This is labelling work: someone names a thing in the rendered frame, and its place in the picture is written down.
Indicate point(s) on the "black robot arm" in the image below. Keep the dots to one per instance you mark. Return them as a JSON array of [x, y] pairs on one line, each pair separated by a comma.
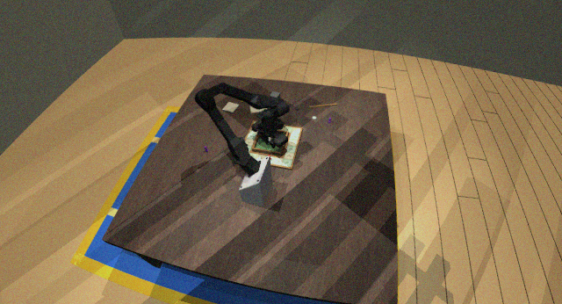
[[237, 145]]

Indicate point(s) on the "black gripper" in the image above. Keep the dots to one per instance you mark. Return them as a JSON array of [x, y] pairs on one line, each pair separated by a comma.
[[269, 131]]

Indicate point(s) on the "white sheet of paper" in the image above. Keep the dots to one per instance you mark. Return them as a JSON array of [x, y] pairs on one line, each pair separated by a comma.
[[252, 109]]

